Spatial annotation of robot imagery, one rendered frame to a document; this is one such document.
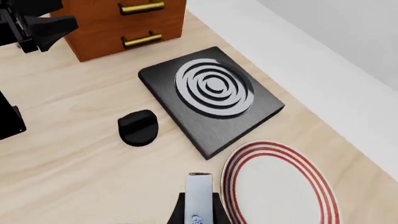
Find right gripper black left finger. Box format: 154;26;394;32
167;192;188;224

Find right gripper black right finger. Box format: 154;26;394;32
212;192;233;224

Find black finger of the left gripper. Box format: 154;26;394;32
18;0;63;19
25;15;79;52

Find white blue cream cheese box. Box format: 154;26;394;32
184;172;215;224

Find wooden cabinet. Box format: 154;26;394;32
50;0;188;63

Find wooden cabinet drawer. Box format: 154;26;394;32
60;0;188;31
66;14;185;63

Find white plate with red rings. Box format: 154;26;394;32
220;139;340;224

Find round black stove knob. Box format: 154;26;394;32
117;108;159;148

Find flat black stove plate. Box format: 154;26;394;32
137;45;286;162

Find brass drawer handle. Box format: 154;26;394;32
120;30;164;50
118;0;165;17

